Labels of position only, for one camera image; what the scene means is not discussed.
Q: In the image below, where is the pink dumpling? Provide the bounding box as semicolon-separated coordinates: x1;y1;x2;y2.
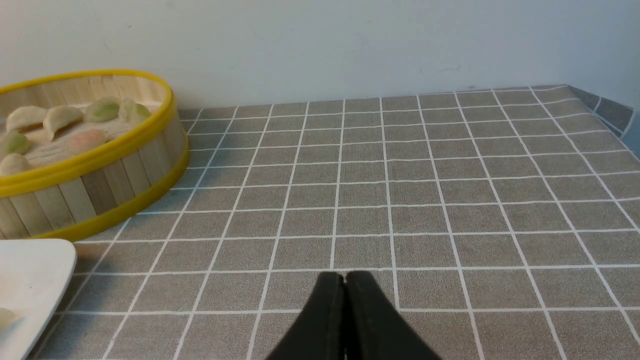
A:
62;129;109;156

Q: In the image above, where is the green dumpling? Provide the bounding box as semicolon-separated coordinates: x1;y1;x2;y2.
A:
118;98;151;126
83;96;121;123
0;130;32;158

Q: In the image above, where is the white dumpling back middle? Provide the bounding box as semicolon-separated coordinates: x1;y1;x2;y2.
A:
42;105;83;142

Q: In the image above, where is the bamboo steamer basket yellow rim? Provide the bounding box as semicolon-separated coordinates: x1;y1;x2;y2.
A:
0;69;190;241

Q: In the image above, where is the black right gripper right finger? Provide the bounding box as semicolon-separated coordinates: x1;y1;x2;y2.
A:
345;271;441;360

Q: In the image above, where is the white square plate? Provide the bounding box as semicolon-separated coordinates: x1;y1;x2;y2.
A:
0;238;77;360

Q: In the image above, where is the green dumpling front left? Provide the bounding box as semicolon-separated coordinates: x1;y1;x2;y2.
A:
0;130;32;158

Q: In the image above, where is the grey checked tablecloth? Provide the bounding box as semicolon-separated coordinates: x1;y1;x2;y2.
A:
30;85;639;360

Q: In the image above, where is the green dumpling back middle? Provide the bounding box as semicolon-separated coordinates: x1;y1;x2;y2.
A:
83;96;121;123

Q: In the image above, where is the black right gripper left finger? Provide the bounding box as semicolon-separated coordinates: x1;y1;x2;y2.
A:
267;272;345;360

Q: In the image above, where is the green dumpling back right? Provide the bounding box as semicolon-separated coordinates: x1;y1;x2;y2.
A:
118;98;151;126

